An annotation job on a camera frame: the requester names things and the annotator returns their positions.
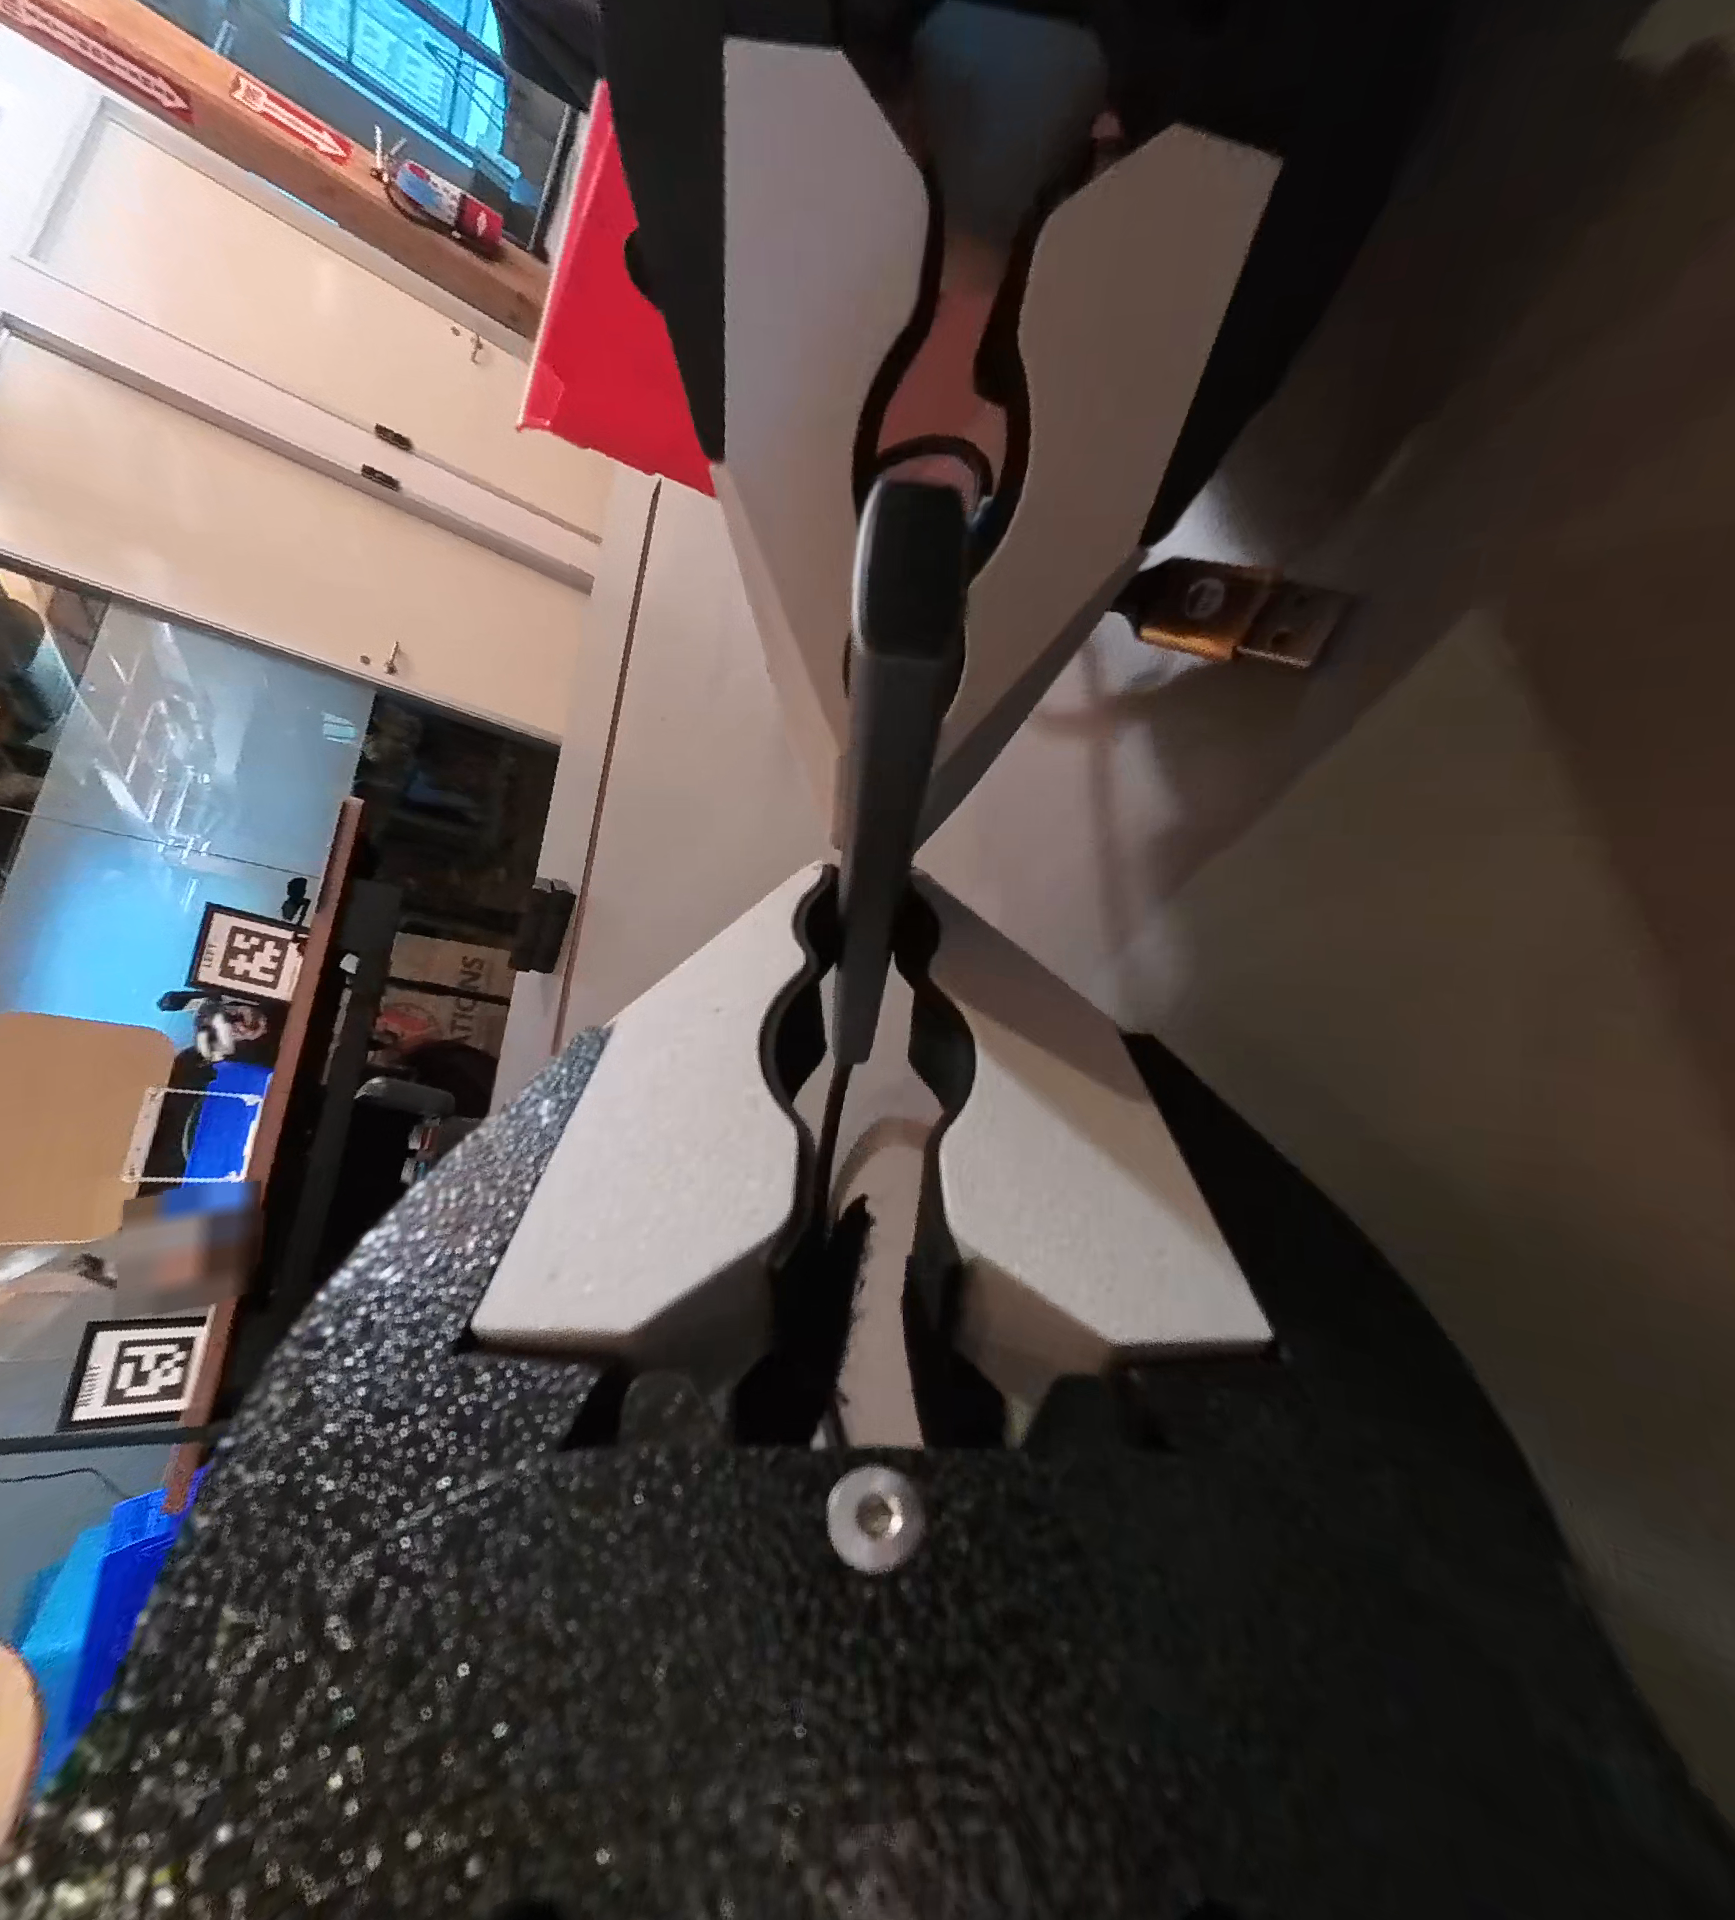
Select red fire extinguisher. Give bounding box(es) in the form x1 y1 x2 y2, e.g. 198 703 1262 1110
384 155 512 253

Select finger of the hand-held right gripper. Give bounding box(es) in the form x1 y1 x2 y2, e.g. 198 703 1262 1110
920 125 1284 850
714 33 952 850

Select black usb-c cable blue tie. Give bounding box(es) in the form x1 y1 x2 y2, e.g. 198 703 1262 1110
868 432 1350 672

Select person's right hand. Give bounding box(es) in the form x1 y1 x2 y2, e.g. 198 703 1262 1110
880 240 1032 461

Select large blue plastic bin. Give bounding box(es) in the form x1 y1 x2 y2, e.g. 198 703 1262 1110
20 1482 210 1794

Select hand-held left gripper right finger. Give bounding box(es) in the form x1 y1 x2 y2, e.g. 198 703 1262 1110
898 870 1278 1451

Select small blue plastic bin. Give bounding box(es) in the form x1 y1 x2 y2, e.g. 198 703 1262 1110
132 1057 276 1188

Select brown cardboard box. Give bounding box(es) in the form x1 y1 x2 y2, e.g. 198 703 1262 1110
384 944 516 1052

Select white door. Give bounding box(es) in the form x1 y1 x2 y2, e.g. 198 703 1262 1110
0 315 614 744
20 97 546 452

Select red plastic bin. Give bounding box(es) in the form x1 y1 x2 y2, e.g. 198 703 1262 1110
518 78 726 501

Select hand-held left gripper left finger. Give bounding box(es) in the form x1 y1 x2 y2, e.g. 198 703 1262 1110
474 866 872 1451

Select black white printed tag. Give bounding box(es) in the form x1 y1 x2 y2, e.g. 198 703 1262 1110
190 903 310 1003
58 1308 220 1434

